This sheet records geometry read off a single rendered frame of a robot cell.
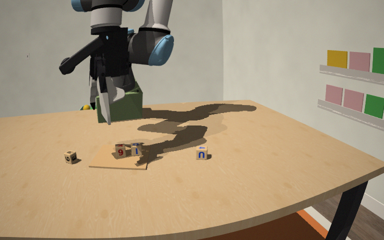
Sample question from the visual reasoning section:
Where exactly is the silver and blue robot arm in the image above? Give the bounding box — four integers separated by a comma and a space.
59, 0, 174, 92

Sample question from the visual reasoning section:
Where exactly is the tan letter block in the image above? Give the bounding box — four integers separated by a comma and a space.
64, 150, 78, 164
130, 142, 142, 156
115, 143, 126, 158
196, 146, 208, 160

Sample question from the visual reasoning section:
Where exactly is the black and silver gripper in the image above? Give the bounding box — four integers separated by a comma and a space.
89, 26, 130, 125

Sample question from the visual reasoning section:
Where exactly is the tan square mat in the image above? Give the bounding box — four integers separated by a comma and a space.
89, 144, 151, 170

